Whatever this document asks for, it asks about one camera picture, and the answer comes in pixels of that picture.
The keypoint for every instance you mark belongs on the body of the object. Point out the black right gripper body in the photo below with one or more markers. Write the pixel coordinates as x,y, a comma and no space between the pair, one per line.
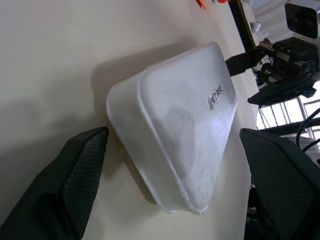
292,55

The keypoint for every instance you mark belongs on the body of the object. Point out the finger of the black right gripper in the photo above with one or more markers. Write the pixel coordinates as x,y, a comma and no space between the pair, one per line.
282,90
246,62

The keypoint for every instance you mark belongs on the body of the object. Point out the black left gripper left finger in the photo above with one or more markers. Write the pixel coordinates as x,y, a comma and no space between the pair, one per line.
52,190

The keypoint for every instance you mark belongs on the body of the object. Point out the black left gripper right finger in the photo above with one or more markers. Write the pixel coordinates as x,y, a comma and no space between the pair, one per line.
282,180

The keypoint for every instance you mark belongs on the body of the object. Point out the orange and teal backpack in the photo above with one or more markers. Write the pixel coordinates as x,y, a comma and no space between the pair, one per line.
200,3

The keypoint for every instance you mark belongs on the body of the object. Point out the white translucent plastic box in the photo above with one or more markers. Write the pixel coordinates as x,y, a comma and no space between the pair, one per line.
175,125

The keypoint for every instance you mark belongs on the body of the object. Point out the black frame bar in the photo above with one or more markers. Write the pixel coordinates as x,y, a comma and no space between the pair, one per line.
243,25

